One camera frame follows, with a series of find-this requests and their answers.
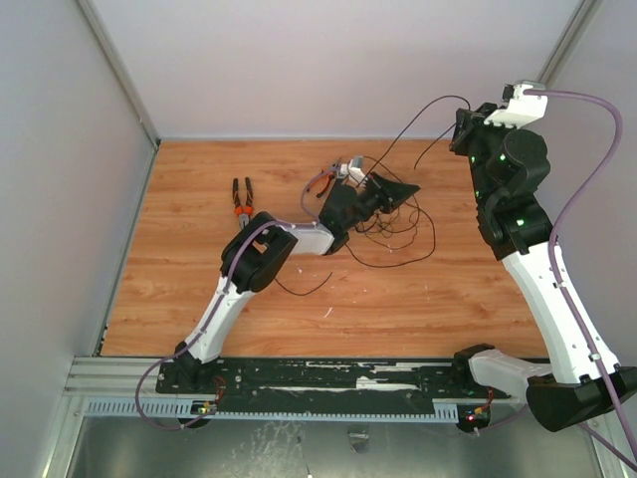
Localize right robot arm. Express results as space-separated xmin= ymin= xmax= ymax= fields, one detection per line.
xmin=450 ymin=103 xmax=636 ymax=432

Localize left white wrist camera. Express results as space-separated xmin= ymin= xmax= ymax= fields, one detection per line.
xmin=335 ymin=155 xmax=366 ymax=187

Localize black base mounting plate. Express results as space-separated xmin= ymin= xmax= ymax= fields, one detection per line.
xmin=155 ymin=358 xmax=506 ymax=414

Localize right aluminium frame post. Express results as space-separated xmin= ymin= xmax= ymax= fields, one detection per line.
xmin=535 ymin=0 xmax=603 ymax=87

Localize orange needle nose pliers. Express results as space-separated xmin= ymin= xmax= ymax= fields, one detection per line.
xmin=305 ymin=158 xmax=341 ymax=199

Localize left aluminium frame post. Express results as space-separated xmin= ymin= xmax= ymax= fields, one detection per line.
xmin=75 ymin=0 xmax=161 ymax=151

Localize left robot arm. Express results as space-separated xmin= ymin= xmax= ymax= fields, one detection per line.
xmin=171 ymin=173 xmax=420 ymax=393

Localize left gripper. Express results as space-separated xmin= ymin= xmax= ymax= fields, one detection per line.
xmin=345 ymin=172 xmax=420 ymax=231

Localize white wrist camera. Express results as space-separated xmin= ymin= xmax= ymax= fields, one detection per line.
xmin=483 ymin=80 xmax=547 ymax=128
xmin=335 ymin=155 xmax=366 ymax=187

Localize aluminium frame post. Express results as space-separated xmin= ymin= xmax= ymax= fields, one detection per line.
xmin=75 ymin=0 xmax=161 ymax=151
xmin=535 ymin=0 xmax=603 ymax=87

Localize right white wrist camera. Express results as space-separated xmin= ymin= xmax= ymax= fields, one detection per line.
xmin=483 ymin=80 xmax=547 ymax=128

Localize aluminium front rail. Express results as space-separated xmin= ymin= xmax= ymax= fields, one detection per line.
xmin=63 ymin=356 xmax=611 ymax=405

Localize orange black combination pliers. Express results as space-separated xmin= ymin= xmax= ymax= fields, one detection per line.
xmin=232 ymin=176 xmax=254 ymax=229

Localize black wire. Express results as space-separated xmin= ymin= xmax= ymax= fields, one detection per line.
xmin=273 ymin=95 xmax=472 ymax=298

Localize grey slotted cable duct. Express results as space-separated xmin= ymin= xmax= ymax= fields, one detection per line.
xmin=83 ymin=396 xmax=459 ymax=423

